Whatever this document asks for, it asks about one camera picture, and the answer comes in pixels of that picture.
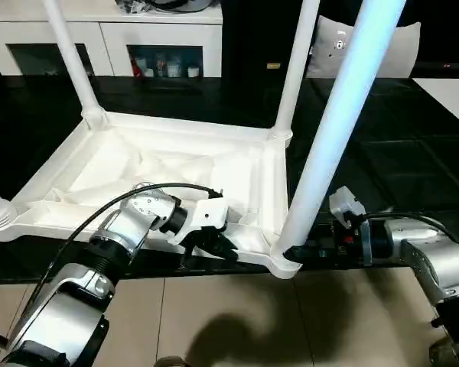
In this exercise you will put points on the white plastic table top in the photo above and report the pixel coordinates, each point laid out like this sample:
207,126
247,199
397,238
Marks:
176,130

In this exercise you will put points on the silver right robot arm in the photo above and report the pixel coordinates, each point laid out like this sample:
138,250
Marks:
436,252

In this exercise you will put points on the dark round robot torso part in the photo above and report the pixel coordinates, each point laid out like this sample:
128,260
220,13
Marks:
171,362

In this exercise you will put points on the white flat board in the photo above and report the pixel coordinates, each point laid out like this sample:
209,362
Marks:
447,95

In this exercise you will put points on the grey pillow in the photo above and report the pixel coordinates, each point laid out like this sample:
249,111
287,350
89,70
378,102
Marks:
398,53

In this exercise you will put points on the black cabinet with gold label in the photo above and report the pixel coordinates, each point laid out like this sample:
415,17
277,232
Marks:
245,38

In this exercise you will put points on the grey round pot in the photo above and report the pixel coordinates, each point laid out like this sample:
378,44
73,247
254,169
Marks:
183,4

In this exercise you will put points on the black clutter on sideboard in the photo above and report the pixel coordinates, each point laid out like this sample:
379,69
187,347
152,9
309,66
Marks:
134,5

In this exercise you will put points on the white sideboard cabinet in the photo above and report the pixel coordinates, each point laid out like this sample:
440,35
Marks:
42,30

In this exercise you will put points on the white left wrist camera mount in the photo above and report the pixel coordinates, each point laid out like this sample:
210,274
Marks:
208,214

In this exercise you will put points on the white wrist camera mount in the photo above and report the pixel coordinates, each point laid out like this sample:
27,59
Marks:
346,202
208,214

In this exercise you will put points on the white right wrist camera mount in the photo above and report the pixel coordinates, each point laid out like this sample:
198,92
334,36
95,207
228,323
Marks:
346,202

